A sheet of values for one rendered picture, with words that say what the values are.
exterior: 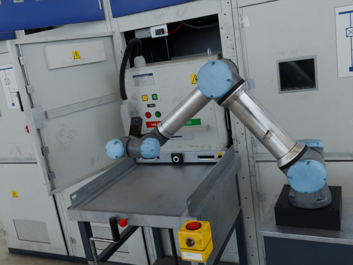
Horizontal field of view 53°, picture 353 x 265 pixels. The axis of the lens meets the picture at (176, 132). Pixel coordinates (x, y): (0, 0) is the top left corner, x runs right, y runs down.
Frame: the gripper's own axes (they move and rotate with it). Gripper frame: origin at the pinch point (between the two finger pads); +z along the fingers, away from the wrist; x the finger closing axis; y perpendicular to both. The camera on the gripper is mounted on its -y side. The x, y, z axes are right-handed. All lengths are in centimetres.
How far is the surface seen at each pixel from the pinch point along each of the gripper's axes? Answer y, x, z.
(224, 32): -47, 30, 28
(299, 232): 32, 66, -23
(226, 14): -55, 32, 27
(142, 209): 28.5, 5.2, -23.4
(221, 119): -3.8, 26.9, 31.2
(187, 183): 23.8, 16.4, 2.3
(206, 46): -52, -1, 109
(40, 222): 74, -121, 57
